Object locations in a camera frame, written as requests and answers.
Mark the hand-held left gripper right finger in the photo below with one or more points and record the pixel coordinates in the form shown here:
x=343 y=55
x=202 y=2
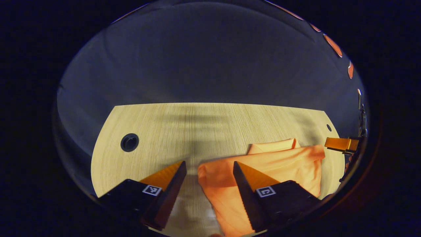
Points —
x=246 y=197

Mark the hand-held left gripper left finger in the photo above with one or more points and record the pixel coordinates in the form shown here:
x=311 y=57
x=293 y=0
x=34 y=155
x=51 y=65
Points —
x=169 y=197

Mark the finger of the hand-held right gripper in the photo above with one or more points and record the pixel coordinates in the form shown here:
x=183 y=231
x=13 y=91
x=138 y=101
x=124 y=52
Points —
x=340 y=144

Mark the orange T-shirt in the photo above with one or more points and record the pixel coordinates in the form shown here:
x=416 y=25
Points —
x=289 y=164

